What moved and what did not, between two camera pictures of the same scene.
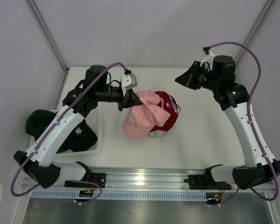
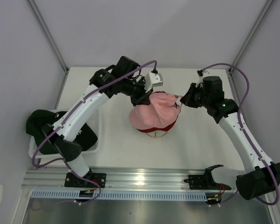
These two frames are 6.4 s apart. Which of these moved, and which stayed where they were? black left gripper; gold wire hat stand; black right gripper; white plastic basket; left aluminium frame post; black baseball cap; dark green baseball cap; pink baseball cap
Moved: black left gripper; pink baseball cap; black right gripper
Stayed: gold wire hat stand; dark green baseball cap; black baseball cap; white plastic basket; left aluminium frame post
